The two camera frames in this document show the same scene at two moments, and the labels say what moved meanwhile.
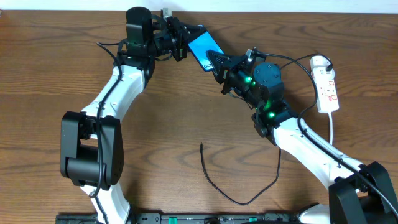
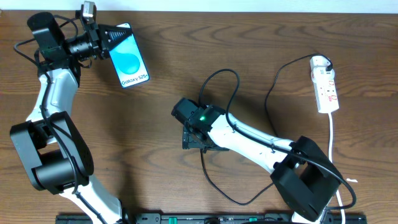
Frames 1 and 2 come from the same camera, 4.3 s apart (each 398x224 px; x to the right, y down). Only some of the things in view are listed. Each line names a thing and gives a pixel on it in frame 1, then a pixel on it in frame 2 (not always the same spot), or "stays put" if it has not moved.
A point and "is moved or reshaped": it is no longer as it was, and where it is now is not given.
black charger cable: [329, 68] stays put
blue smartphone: [200, 46] is moved or reshaped
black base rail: [184, 218] stays put
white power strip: [327, 99] stays put
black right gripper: [230, 71] → [189, 139]
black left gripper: [180, 40] → [94, 40]
